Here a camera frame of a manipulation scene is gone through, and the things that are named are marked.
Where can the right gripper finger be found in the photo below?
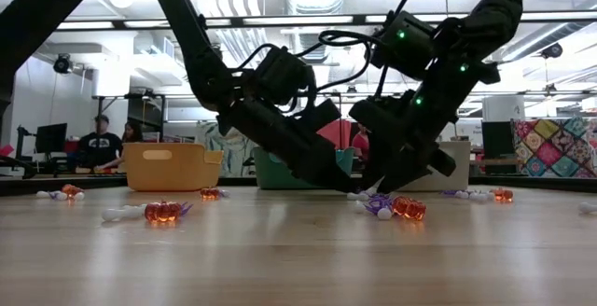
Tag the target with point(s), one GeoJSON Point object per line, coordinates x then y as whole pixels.
{"type": "Point", "coordinates": [378, 168]}
{"type": "Point", "coordinates": [401, 173]}

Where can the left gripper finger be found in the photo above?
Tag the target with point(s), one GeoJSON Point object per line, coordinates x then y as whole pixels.
{"type": "Point", "coordinates": [342, 168]}
{"type": "Point", "coordinates": [322, 173]}

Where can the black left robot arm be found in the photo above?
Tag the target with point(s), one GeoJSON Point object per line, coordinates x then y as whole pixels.
{"type": "Point", "coordinates": [200, 59]}

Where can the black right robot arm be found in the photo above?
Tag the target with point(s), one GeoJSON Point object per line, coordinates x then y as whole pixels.
{"type": "Point", "coordinates": [490, 12]}

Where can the person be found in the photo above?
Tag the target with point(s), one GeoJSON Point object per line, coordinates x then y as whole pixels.
{"type": "Point", "coordinates": [361, 145]}
{"type": "Point", "coordinates": [133, 132]}
{"type": "Point", "coordinates": [99, 145]}

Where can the pink fabric panel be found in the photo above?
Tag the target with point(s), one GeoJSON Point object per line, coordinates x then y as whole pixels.
{"type": "Point", "coordinates": [333, 134]}

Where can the white green patterned fabric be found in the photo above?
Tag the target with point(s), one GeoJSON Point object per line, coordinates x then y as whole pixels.
{"type": "Point", "coordinates": [235, 157]}

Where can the teal plastic bin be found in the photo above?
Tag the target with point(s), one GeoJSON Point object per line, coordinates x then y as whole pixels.
{"type": "Point", "coordinates": [268, 177]}

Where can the white plastic bin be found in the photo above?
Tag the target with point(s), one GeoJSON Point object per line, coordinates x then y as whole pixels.
{"type": "Point", "coordinates": [462, 157]}

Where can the white round pillar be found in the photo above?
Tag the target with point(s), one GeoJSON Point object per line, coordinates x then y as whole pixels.
{"type": "Point", "coordinates": [503, 107]}

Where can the yellow plastic bin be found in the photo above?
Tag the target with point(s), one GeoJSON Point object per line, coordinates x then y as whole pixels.
{"type": "Point", "coordinates": [172, 171]}

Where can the colourful patchwork quilt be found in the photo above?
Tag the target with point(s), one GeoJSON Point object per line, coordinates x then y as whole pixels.
{"type": "Point", "coordinates": [555, 147]}

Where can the red storage box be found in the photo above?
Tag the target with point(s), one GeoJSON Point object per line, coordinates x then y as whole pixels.
{"type": "Point", "coordinates": [70, 146]}

